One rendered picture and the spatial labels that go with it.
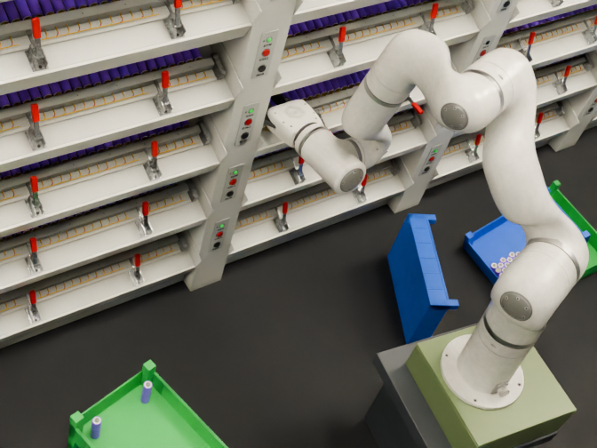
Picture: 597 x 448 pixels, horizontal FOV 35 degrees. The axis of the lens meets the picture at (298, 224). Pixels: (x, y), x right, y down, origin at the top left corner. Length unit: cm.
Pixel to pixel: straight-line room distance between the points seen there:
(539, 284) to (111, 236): 98
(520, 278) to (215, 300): 100
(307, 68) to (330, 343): 79
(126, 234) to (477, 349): 83
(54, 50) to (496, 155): 80
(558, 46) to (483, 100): 118
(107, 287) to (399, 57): 100
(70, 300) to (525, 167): 115
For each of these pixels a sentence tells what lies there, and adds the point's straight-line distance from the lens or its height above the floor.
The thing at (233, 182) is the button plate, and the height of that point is 43.
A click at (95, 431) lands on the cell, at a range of 193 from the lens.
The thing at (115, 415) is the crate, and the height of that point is 32.
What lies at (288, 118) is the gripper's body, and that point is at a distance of 212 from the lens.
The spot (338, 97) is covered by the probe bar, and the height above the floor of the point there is 56.
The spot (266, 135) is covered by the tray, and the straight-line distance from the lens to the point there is 223.
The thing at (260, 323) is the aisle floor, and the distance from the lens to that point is 254.
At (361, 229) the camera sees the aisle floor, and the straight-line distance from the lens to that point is 281.
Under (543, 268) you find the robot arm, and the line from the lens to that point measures 183.
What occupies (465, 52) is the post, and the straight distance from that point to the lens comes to 247.
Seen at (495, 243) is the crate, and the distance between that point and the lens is 290.
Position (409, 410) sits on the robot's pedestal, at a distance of 218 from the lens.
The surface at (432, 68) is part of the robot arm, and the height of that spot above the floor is 103.
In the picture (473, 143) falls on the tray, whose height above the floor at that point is 13.
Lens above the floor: 209
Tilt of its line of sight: 49 degrees down
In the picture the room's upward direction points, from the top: 19 degrees clockwise
